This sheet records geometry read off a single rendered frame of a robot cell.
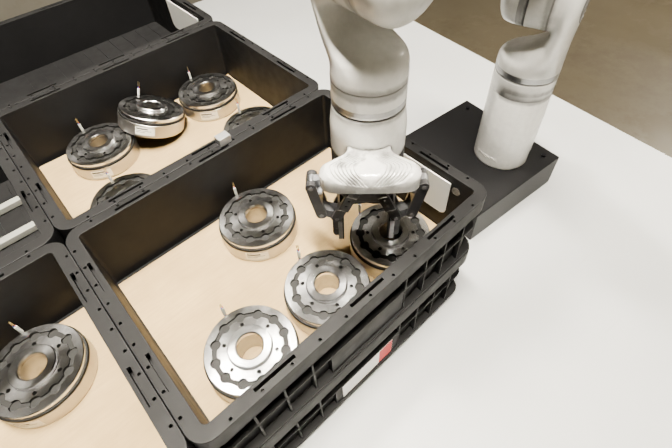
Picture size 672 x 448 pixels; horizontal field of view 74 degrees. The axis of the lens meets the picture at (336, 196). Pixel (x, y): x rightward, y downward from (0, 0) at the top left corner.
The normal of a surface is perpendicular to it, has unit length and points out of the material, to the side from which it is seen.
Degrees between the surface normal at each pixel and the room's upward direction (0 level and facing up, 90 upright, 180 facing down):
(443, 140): 0
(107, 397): 0
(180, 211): 90
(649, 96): 0
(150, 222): 90
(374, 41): 10
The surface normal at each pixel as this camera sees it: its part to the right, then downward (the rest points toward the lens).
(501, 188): -0.04, -0.66
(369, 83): -0.05, 0.68
